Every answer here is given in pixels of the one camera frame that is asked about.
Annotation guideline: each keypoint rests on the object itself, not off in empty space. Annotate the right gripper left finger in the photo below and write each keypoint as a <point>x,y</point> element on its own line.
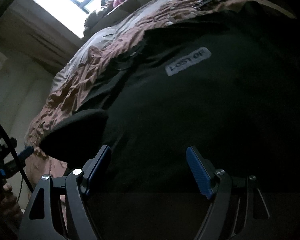
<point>56,209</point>

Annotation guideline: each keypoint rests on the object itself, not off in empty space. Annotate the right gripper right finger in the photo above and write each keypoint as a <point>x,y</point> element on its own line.
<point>236,208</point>

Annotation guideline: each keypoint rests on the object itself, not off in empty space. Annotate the black t-shirt with label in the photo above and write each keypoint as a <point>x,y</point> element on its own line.
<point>226,83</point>

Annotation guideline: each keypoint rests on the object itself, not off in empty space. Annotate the black clothes hanger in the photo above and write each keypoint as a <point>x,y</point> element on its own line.
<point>204,4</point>

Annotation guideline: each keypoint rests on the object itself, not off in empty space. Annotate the person's left hand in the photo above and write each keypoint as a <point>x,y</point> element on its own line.
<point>9,207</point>

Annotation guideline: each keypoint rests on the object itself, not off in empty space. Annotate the brown wrinkled blanket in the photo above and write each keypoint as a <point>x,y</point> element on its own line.
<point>69,97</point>

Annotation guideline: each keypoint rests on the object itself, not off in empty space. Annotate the grey bed sheet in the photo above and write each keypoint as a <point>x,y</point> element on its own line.
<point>103,38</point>

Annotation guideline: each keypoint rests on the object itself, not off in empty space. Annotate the patterned pillow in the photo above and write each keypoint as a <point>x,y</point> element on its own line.
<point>103,18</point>

